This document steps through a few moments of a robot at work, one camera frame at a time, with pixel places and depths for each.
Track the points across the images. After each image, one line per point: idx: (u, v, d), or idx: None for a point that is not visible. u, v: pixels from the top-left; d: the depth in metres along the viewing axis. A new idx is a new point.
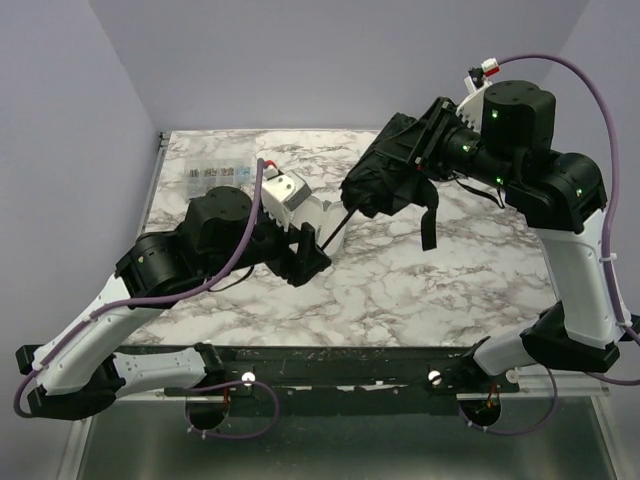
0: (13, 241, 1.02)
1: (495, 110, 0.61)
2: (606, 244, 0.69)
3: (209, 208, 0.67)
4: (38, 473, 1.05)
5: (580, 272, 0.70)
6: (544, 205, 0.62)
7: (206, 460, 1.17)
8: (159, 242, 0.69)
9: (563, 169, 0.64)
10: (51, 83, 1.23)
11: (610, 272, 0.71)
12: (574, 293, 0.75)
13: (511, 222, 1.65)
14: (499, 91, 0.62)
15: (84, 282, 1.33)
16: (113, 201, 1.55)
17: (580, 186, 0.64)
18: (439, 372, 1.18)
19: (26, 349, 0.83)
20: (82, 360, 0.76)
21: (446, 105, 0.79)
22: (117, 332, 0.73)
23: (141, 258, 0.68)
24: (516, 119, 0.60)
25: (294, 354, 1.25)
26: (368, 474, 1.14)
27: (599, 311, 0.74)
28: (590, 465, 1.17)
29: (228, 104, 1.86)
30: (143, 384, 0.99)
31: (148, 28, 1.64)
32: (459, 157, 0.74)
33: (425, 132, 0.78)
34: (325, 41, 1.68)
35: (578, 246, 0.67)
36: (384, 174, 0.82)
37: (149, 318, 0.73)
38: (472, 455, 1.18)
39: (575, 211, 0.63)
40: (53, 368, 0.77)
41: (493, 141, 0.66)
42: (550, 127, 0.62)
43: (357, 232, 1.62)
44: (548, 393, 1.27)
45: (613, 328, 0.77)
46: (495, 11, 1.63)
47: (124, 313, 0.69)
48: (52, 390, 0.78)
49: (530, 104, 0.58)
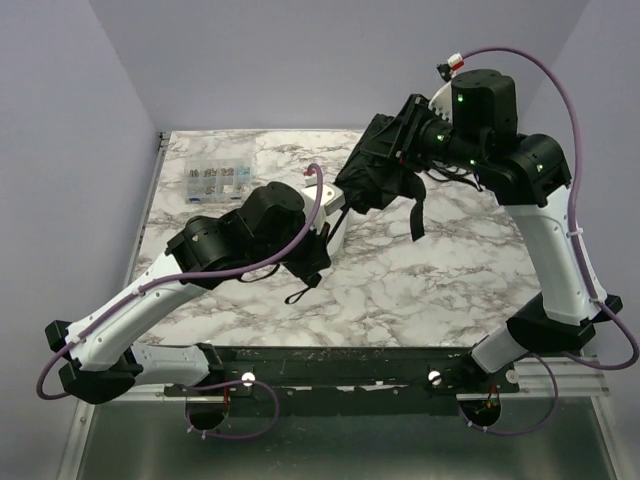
0: (13, 242, 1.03)
1: (460, 95, 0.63)
2: (571, 218, 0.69)
3: (268, 195, 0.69)
4: (38, 473, 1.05)
5: (547, 248, 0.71)
6: (509, 181, 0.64)
7: (206, 460, 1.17)
8: (210, 225, 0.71)
9: (529, 147, 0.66)
10: (51, 85, 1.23)
11: (578, 247, 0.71)
12: (546, 269, 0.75)
13: (511, 222, 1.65)
14: (464, 77, 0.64)
15: (84, 283, 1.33)
16: (113, 201, 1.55)
17: (542, 162, 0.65)
18: (438, 372, 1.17)
19: (57, 324, 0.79)
20: (124, 333, 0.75)
21: (418, 100, 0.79)
22: (163, 306, 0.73)
23: (194, 238, 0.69)
24: (480, 101, 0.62)
25: (294, 354, 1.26)
26: (368, 474, 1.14)
27: (570, 286, 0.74)
28: (589, 465, 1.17)
29: (228, 105, 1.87)
30: (154, 374, 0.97)
31: (148, 28, 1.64)
32: (436, 146, 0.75)
33: (402, 127, 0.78)
34: (325, 42, 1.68)
35: (543, 220, 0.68)
36: (370, 172, 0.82)
37: (195, 295, 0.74)
38: (474, 456, 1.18)
39: (537, 186, 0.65)
40: (92, 341, 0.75)
41: (463, 124, 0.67)
42: (513, 109, 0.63)
43: (357, 232, 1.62)
44: (548, 393, 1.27)
45: (585, 303, 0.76)
46: (496, 12, 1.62)
47: (176, 287, 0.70)
48: (88, 363, 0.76)
49: (489, 88, 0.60)
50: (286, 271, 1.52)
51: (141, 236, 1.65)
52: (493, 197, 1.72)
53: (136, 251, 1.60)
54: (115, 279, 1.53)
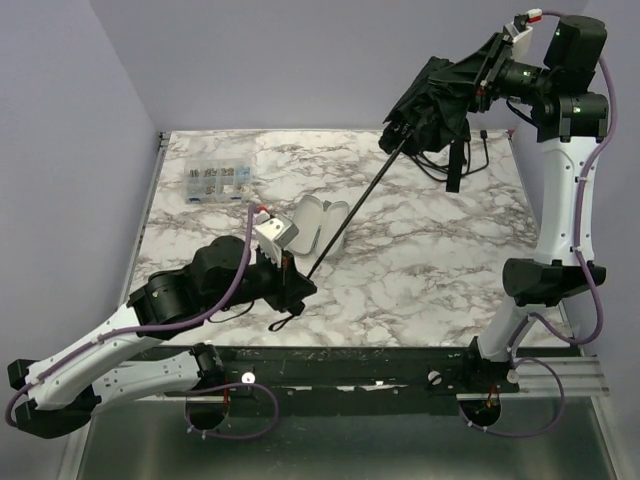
0: (12, 243, 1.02)
1: (558, 31, 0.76)
2: (586, 165, 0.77)
3: (211, 256, 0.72)
4: (39, 473, 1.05)
5: (555, 182, 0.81)
6: (546, 112, 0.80)
7: (206, 460, 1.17)
8: (169, 280, 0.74)
9: (582, 97, 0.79)
10: (51, 85, 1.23)
11: (582, 192, 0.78)
12: (547, 208, 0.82)
13: (511, 222, 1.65)
14: (574, 18, 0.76)
15: (83, 283, 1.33)
16: (113, 201, 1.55)
17: (582, 110, 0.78)
18: (438, 372, 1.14)
19: (19, 363, 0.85)
20: (80, 378, 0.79)
21: (506, 38, 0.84)
22: (117, 357, 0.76)
23: (155, 293, 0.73)
24: (568, 42, 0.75)
25: (294, 354, 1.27)
26: (368, 474, 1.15)
27: (557, 222, 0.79)
28: (589, 466, 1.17)
29: (229, 106, 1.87)
30: (130, 395, 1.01)
31: (148, 28, 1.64)
32: (520, 80, 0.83)
33: (489, 59, 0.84)
34: (324, 41, 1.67)
35: (559, 153, 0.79)
36: (445, 102, 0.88)
37: (150, 346, 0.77)
38: (474, 456, 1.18)
39: (565, 123, 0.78)
40: (50, 382, 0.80)
41: (549, 58, 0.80)
42: (591, 61, 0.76)
43: (357, 232, 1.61)
44: (549, 393, 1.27)
45: (565, 248, 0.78)
46: (497, 12, 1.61)
47: (130, 341, 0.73)
48: (47, 402, 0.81)
49: (579, 31, 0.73)
50: None
51: (140, 236, 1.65)
52: (493, 197, 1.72)
53: (136, 251, 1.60)
54: (115, 280, 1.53)
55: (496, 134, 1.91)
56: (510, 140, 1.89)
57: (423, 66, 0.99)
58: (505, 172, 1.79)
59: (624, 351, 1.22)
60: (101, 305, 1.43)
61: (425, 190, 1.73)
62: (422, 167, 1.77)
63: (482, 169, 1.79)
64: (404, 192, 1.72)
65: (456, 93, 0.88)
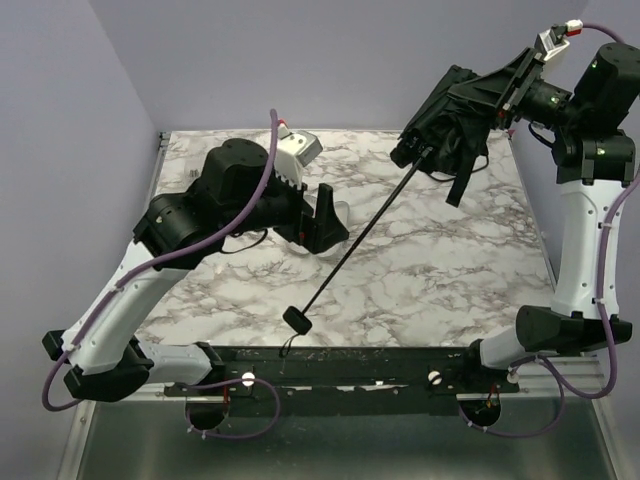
0: (12, 243, 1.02)
1: (594, 63, 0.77)
2: (610, 210, 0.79)
3: (226, 155, 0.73)
4: (38, 473, 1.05)
5: (577, 227, 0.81)
6: (568, 152, 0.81)
7: (206, 460, 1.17)
8: (174, 203, 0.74)
9: (607, 139, 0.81)
10: (51, 87, 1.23)
11: (605, 238, 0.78)
12: (568, 255, 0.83)
13: (512, 222, 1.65)
14: (613, 49, 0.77)
15: (83, 283, 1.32)
16: (113, 201, 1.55)
17: (607, 151, 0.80)
18: (439, 371, 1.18)
19: (52, 334, 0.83)
20: (114, 334, 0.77)
21: (538, 56, 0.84)
22: (144, 301, 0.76)
23: (159, 219, 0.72)
24: (604, 77, 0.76)
25: (294, 354, 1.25)
26: (367, 474, 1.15)
27: (579, 270, 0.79)
28: (589, 465, 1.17)
29: (229, 105, 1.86)
30: (162, 372, 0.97)
31: (148, 27, 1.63)
32: (546, 107, 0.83)
33: (515, 79, 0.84)
34: (324, 40, 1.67)
35: (581, 197, 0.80)
36: (466, 122, 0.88)
37: (176, 280, 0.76)
38: (473, 456, 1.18)
39: (588, 164, 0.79)
40: (86, 345, 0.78)
41: (580, 88, 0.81)
42: (624, 103, 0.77)
43: (357, 232, 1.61)
44: (548, 393, 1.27)
45: (587, 298, 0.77)
46: (496, 12, 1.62)
47: (151, 275, 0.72)
48: (88, 368, 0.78)
49: (617, 69, 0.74)
50: (287, 271, 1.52)
51: None
52: (493, 197, 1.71)
53: None
54: None
55: (496, 134, 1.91)
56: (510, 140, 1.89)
57: (445, 77, 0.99)
58: (505, 172, 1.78)
59: (624, 351, 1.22)
60: None
61: (425, 190, 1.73)
62: None
63: (482, 169, 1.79)
64: (404, 193, 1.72)
65: (477, 111, 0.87)
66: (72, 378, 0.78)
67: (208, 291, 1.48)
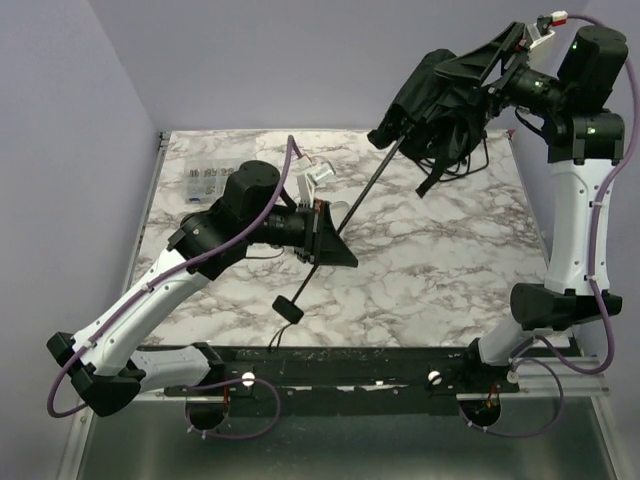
0: (11, 243, 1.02)
1: (576, 44, 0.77)
2: (601, 189, 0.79)
3: (244, 178, 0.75)
4: (38, 473, 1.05)
5: (569, 208, 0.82)
6: (558, 133, 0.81)
7: (207, 460, 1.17)
8: (202, 220, 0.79)
9: (595, 116, 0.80)
10: (51, 86, 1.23)
11: (597, 217, 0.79)
12: (561, 236, 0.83)
13: (512, 221, 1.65)
14: (592, 30, 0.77)
15: (83, 283, 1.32)
16: (112, 201, 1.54)
17: (597, 130, 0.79)
18: (439, 372, 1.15)
19: (62, 336, 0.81)
20: (135, 332, 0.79)
21: (525, 44, 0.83)
22: (170, 303, 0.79)
23: (194, 232, 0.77)
24: (586, 57, 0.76)
25: (294, 354, 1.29)
26: (368, 474, 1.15)
27: (571, 249, 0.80)
28: (589, 465, 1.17)
29: (229, 106, 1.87)
30: (155, 380, 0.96)
31: (148, 27, 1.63)
32: (532, 92, 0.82)
33: (499, 54, 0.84)
34: (323, 40, 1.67)
35: (573, 177, 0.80)
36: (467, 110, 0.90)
37: (201, 286, 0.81)
38: (473, 456, 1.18)
39: (578, 142, 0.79)
40: (103, 343, 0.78)
41: (565, 69, 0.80)
42: (608, 79, 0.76)
43: (357, 232, 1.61)
44: (549, 393, 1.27)
45: (579, 276, 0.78)
46: (496, 12, 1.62)
47: (183, 277, 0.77)
48: (102, 367, 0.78)
49: (598, 48, 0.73)
50: (287, 271, 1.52)
51: (141, 237, 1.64)
52: (493, 197, 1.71)
53: (136, 251, 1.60)
54: (115, 279, 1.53)
55: (496, 133, 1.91)
56: (510, 140, 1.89)
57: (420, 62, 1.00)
58: (505, 171, 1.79)
59: (624, 350, 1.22)
60: (101, 305, 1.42)
61: None
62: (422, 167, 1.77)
63: (482, 168, 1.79)
64: (404, 192, 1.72)
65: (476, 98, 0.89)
66: (83, 377, 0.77)
67: (208, 291, 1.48)
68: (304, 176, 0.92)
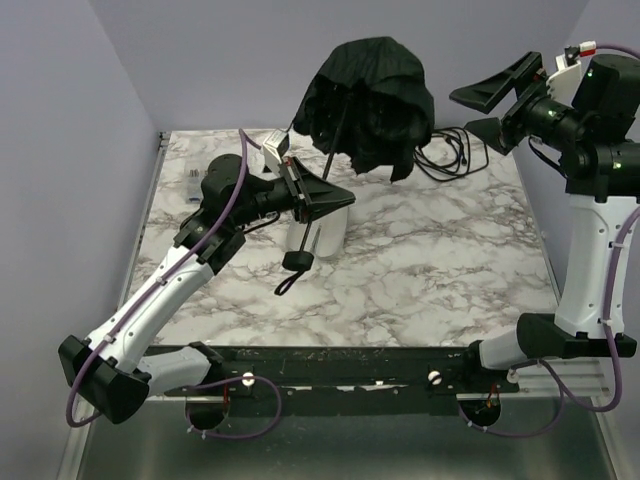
0: (9, 242, 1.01)
1: (590, 71, 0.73)
2: (623, 229, 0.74)
3: (215, 181, 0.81)
4: (38, 474, 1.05)
5: (587, 245, 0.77)
6: (580, 163, 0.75)
7: (206, 461, 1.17)
8: (198, 220, 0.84)
9: (621, 147, 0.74)
10: (50, 87, 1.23)
11: (615, 259, 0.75)
12: (576, 273, 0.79)
13: (512, 222, 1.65)
14: (607, 57, 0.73)
15: (83, 283, 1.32)
16: (112, 201, 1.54)
17: (623, 162, 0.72)
18: (439, 372, 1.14)
19: (71, 338, 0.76)
20: (152, 325, 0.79)
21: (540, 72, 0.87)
22: (183, 295, 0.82)
23: (198, 231, 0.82)
24: (605, 82, 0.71)
25: (294, 355, 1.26)
26: (367, 474, 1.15)
27: (587, 291, 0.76)
28: (589, 465, 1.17)
29: (229, 105, 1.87)
30: (159, 383, 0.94)
31: (148, 26, 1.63)
32: (543, 121, 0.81)
33: (510, 81, 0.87)
34: (324, 40, 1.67)
35: (594, 215, 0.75)
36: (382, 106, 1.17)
37: (209, 279, 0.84)
38: (473, 456, 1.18)
39: (601, 178, 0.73)
40: (123, 336, 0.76)
41: (581, 98, 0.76)
42: (629, 105, 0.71)
43: (357, 232, 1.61)
44: (549, 393, 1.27)
45: (592, 320, 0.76)
46: (496, 14, 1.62)
47: (194, 267, 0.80)
48: (124, 360, 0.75)
49: (616, 72, 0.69)
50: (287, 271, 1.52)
51: (140, 236, 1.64)
52: (493, 197, 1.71)
53: (136, 251, 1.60)
54: (115, 279, 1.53)
55: None
56: None
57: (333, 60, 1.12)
58: (505, 172, 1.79)
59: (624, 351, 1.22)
60: (100, 305, 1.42)
61: (425, 190, 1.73)
62: (422, 167, 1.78)
63: (482, 169, 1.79)
64: (404, 193, 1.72)
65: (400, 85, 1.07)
66: (107, 369, 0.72)
67: (208, 291, 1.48)
68: (263, 147, 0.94)
